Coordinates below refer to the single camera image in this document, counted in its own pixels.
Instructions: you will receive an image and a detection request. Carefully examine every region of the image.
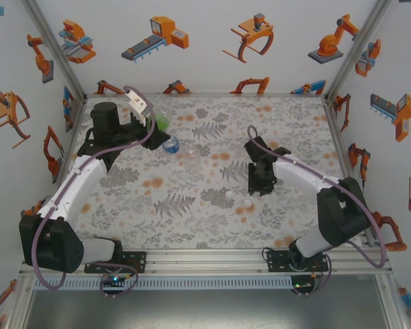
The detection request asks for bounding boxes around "green label plastic bottle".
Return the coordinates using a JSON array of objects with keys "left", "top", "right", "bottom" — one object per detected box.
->
[{"left": 147, "top": 111, "right": 172, "bottom": 133}]

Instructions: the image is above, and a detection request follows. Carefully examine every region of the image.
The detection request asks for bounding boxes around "clear plastic bottle blue label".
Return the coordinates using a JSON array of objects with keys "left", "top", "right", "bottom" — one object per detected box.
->
[{"left": 183, "top": 143, "right": 201, "bottom": 174}]

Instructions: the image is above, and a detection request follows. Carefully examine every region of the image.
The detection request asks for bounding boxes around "grey metal panel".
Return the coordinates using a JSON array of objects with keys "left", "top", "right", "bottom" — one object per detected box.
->
[{"left": 23, "top": 289, "right": 388, "bottom": 329}]

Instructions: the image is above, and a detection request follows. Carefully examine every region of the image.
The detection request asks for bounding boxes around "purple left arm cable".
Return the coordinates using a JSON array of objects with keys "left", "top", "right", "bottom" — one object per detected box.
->
[{"left": 30, "top": 85, "right": 158, "bottom": 300}]

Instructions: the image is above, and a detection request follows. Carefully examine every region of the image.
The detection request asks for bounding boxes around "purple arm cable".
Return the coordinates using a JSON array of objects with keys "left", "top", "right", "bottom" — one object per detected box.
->
[
  {"left": 30, "top": 85, "right": 158, "bottom": 300},
  {"left": 247, "top": 125, "right": 388, "bottom": 298}
]

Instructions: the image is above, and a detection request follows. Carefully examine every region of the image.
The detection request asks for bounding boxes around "aluminium table side rail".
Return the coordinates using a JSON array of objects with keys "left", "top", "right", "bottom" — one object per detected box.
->
[
  {"left": 323, "top": 97, "right": 376, "bottom": 247},
  {"left": 53, "top": 95, "right": 88, "bottom": 188}
]

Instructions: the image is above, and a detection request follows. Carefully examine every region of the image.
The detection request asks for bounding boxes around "thin aluminium frame rail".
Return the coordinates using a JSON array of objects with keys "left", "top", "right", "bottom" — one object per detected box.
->
[{"left": 84, "top": 91, "right": 327, "bottom": 99}]

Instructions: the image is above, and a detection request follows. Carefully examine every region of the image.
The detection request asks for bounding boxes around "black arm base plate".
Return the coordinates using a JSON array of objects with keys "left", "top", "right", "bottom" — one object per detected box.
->
[
  {"left": 266, "top": 249, "right": 329, "bottom": 273},
  {"left": 84, "top": 252, "right": 147, "bottom": 274}
]

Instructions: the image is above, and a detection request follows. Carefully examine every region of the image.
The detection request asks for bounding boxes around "wide aluminium frame rail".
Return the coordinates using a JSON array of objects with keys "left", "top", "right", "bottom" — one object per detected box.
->
[{"left": 18, "top": 248, "right": 393, "bottom": 277}]

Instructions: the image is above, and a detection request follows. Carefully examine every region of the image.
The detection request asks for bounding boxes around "aluminium frame post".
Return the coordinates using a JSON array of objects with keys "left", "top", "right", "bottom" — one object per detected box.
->
[
  {"left": 324, "top": 0, "right": 397, "bottom": 101},
  {"left": 20, "top": 0, "right": 88, "bottom": 100}
]

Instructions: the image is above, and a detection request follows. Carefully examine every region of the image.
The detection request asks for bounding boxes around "slotted grey cable duct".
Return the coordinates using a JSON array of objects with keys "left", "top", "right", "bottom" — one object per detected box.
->
[{"left": 32, "top": 276, "right": 294, "bottom": 291}]

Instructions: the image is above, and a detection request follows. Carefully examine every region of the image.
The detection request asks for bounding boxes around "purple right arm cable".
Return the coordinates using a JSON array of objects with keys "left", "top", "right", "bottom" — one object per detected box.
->
[{"left": 247, "top": 125, "right": 388, "bottom": 298}]

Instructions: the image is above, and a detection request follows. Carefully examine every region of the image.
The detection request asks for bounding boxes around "aluminium frame leg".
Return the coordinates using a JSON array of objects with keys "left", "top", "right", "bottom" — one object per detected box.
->
[
  {"left": 5, "top": 273, "right": 35, "bottom": 329},
  {"left": 376, "top": 273, "right": 411, "bottom": 329}
]

